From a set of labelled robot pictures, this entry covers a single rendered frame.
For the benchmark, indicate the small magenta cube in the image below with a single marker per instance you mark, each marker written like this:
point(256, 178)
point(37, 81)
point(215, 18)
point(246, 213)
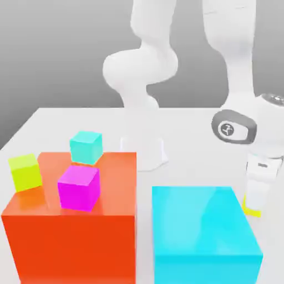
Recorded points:
point(77, 190)

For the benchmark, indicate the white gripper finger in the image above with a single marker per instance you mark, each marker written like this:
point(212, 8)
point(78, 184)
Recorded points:
point(258, 195)

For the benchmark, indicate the large cyan box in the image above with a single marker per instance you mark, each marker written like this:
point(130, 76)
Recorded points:
point(199, 233)

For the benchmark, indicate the small yellow cube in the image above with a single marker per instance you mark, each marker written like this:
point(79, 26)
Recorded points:
point(251, 213)

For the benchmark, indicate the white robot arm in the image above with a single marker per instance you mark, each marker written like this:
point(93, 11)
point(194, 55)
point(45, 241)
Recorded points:
point(142, 66)

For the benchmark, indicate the small turquoise cube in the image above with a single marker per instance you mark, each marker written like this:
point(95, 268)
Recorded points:
point(85, 147)

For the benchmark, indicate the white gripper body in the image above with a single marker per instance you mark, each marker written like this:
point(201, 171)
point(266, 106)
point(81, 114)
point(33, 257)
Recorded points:
point(261, 172)

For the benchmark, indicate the large orange box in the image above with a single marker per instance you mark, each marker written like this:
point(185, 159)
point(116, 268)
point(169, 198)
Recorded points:
point(73, 246)

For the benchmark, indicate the small lime cube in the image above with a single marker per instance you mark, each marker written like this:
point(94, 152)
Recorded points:
point(25, 175)

